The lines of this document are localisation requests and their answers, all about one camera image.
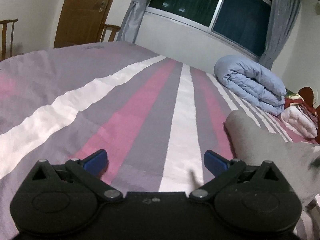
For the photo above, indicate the striped pink grey bedsheet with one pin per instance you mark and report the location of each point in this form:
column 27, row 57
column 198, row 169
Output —
column 154, row 116

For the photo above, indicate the grey curtain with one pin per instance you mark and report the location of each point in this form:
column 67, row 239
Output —
column 282, row 19
column 132, row 21

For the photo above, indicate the grey curtain right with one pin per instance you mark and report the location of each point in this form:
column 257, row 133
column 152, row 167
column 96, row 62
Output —
column 282, row 19

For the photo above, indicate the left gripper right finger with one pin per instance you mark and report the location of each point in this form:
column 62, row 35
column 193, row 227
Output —
column 225, row 172

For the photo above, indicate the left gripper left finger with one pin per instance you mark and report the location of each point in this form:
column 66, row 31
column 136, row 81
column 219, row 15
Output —
column 86, row 171

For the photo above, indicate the grey pants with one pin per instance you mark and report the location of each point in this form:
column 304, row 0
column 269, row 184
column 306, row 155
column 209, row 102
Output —
column 297, row 161

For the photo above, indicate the red folded blankets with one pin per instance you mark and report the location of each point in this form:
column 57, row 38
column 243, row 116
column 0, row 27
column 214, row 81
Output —
column 294, row 99

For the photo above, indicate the red wooden headboard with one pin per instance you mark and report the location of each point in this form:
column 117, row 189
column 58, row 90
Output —
column 308, row 96

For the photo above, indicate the brown wooden door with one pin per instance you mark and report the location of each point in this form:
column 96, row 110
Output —
column 80, row 22

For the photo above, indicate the light blue folded duvet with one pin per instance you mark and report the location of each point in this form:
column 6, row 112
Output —
column 252, row 82

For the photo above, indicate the window with white frame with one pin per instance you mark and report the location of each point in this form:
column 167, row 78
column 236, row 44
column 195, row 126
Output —
column 242, row 23

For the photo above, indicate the grey curtain left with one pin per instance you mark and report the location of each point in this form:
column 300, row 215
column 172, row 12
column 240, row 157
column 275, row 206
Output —
column 132, row 21

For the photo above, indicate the wooden chair far left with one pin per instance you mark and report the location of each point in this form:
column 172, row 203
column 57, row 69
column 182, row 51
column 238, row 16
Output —
column 6, row 39

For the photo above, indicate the white folded quilt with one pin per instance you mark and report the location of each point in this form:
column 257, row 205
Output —
column 295, row 119

